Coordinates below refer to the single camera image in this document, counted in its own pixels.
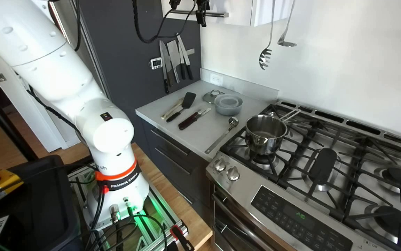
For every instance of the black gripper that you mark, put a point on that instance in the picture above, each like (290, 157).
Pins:
(202, 8)

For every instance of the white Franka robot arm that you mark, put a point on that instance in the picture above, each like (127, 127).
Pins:
(48, 60)

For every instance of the dark grey tall cabinet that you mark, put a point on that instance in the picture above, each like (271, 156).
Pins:
(117, 60)

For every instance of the dark grey drawer cabinet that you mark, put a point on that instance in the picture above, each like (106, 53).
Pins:
(173, 157)

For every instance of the magnetic knife strip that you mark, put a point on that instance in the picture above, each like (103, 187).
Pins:
(193, 50)

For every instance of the hanging steel slotted spoon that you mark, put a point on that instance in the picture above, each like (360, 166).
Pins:
(265, 57)

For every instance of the round glass pot lid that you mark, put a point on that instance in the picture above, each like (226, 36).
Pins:
(211, 96)

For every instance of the black spatula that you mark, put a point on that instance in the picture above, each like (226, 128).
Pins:
(188, 99)

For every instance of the hanging steel ladle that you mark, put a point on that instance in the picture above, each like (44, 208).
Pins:
(286, 43)

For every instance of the pale blue bowl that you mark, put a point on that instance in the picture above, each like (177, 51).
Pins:
(229, 106)

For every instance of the long steel measuring spoon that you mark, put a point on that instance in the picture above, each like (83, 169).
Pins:
(233, 122)

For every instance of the small steel saucepan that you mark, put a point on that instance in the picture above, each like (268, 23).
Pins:
(264, 134)

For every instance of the black equipment box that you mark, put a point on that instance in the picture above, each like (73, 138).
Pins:
(38, 209)

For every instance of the small white wall device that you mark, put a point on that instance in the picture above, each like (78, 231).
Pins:
(156, 63)

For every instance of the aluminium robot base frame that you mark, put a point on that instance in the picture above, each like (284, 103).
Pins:
(149, 217)

